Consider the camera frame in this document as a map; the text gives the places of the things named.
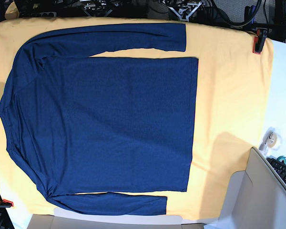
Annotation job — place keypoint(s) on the cardboard box bottom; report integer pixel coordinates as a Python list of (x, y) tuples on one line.
[(64, 219)]

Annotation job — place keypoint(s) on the cardboard box right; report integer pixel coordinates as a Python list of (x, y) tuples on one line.
[(255, 198)]

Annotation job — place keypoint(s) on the red black clamp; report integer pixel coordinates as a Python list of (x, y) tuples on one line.
[(259, 40), (6, 204)]

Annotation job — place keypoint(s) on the clear tape dispenser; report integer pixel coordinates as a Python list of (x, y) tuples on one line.
[(272, 140)]

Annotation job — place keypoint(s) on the green tape roll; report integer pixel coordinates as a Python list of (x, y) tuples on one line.
[(282, 159)]

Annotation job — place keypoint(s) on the navy blue long-sleeve shirt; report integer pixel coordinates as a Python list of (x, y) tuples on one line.
[(97, 135)]

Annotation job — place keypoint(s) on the red black clamp bottom left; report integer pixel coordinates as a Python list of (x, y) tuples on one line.
[(6, 204)]

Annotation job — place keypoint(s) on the cardboard box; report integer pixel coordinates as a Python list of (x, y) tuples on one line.
[(255, 198), (64, 219)]

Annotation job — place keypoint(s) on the red black clamp top right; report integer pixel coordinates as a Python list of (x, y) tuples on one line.
[(259, 40)]

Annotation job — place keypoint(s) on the aluminium arm base bracket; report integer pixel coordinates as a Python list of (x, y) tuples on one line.
[(182, 10)]

